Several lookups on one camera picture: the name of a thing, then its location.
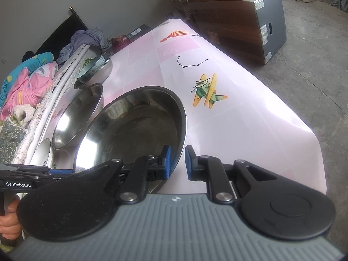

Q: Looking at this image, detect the large stainless steel basin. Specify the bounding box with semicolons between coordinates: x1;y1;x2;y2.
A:
74;85;188;195

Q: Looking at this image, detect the green patterned ceramic bowl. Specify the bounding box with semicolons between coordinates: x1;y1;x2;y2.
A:
77;55;105;83

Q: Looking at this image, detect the white calligraphy ceramic plate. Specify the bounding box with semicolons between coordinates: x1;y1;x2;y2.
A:
30;138;53;168

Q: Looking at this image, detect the person's left hand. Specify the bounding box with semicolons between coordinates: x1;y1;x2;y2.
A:
0;196;22;240

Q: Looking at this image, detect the green leaf pattern pillow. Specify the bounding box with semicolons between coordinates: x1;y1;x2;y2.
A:
0;119;26;164

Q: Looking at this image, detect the pink balloon print tablecloth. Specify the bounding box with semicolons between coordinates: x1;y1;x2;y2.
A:
103;19;327;193

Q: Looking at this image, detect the white fluffy blanket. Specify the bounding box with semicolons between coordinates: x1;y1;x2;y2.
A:
9;104;35;127

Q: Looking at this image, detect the pink and blue blanket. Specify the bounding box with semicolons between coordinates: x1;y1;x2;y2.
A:
1;52;58;121

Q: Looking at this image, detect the white quilted mattress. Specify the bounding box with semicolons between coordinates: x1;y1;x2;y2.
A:
7;44;100;164

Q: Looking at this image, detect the small stainless steel bowl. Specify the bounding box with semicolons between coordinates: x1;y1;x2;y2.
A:
74;52;113;90

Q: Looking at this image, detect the green leafy vegetable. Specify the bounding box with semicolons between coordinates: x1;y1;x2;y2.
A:
83;58;94;67

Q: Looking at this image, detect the black headboard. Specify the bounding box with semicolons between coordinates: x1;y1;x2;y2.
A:
22;7;88;62

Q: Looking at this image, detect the grey blue clothing pile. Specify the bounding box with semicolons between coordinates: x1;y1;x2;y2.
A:
57;28;109;65

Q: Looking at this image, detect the large brown cardboard box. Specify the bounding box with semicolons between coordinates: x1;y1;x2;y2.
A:
190;0;287;65

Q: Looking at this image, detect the dark printed flat box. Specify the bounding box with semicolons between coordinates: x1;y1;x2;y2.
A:
110;24;152;54

